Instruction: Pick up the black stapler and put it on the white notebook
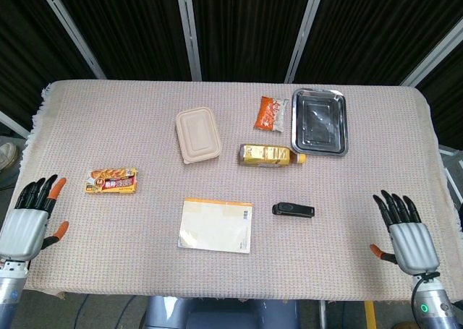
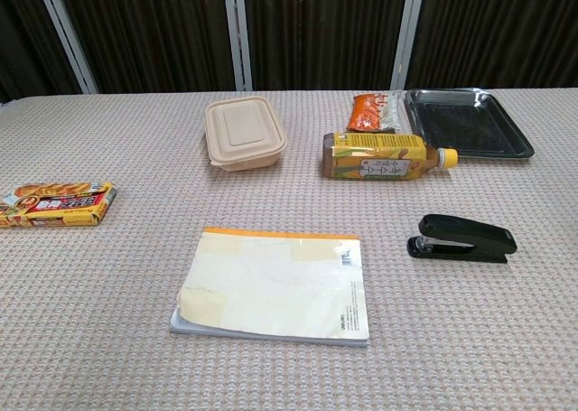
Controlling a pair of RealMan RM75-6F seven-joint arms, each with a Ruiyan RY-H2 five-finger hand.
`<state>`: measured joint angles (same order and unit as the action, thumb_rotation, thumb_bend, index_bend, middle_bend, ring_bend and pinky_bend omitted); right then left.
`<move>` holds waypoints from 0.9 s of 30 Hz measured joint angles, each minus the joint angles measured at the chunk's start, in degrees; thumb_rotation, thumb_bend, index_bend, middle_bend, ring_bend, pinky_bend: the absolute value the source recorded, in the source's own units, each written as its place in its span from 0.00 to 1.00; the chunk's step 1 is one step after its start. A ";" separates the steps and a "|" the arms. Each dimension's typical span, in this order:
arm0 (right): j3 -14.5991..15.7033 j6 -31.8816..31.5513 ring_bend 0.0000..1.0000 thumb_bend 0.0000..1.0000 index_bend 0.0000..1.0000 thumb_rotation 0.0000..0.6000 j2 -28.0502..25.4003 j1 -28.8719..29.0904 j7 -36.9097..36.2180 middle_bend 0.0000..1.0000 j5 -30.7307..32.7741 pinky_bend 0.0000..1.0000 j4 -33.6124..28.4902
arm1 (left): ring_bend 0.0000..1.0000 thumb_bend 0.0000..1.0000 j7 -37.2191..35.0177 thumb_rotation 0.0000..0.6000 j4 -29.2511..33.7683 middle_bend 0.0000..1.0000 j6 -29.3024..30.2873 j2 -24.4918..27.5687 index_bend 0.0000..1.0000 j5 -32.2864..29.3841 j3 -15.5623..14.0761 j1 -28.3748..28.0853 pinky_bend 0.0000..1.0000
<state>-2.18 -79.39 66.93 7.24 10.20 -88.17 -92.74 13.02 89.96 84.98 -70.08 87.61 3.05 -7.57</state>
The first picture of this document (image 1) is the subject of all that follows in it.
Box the black curtain panel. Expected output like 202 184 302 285
50 0 192 81
293 0 463 86
0 0 98 129
190 0 315 82

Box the orange white snack packet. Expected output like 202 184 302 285
253 95 289 133

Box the black clip device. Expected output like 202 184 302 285
271 202 315 218

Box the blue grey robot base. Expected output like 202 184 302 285
144 295 301 329

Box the beige lidded food container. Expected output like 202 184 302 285
175 106 223 166

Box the yellow curry box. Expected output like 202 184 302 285
85 167 139 195

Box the pink woven tablecloth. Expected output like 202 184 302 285
22 79 463 303

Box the white shoe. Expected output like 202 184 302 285
0 142 18 171

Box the white partition post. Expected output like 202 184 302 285
284 0 328 84
35 0 107 80
174 0 203 82
0 110 32 140
400 16 463 87

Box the yellow label tea bottle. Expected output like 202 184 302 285
238 143 307 168

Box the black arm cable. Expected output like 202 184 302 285
410 273 441 312

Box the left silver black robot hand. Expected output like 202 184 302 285
0 174 69 262

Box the rectangular steel tray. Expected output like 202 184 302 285
290 87 349 158

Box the white metal frame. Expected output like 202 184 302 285
438 144 463 204

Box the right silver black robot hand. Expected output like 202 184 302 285
369 189 441 275

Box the cream notepad with orange edge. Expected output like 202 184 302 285
177 197 254 254

